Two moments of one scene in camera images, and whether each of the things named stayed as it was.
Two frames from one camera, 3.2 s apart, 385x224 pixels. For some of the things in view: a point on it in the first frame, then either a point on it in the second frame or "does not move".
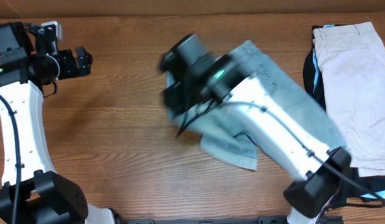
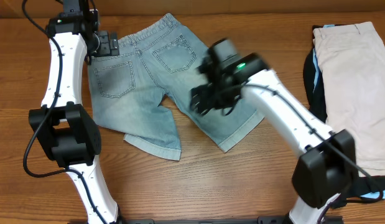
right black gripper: x=171 y=97 -> x=201 y=100
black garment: x=351 y=186 does not move
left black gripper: x=75 y=62 -> x=108 y=43
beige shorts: x=357 y=79 does not move
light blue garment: x=373 y=195 does not move
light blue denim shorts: x=252 y=56 -> x=160 y=60
